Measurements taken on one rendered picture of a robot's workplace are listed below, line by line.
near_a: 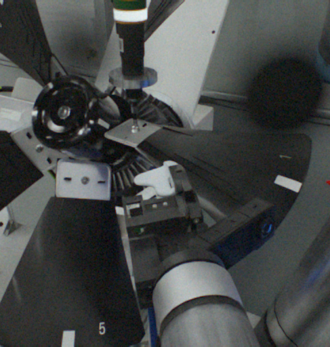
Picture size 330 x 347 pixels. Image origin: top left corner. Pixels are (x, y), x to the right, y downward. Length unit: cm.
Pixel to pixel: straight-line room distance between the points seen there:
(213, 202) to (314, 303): 21
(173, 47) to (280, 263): 98
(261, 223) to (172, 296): 15
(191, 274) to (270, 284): 136
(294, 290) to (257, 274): 132
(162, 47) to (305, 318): 70
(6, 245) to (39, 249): 172
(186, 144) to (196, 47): 36
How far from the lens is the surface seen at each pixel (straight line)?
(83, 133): 60
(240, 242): 43
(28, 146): 73
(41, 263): 64
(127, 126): 64
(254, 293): 176
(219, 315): 32
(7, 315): 66
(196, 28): 93
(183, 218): 41
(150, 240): 41
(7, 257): 227
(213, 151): 58
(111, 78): 58
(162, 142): 59
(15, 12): 84
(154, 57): 94
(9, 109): 94
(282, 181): 55
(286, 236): 153
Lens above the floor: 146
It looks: 32 degrees down
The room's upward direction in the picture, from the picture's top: straight up
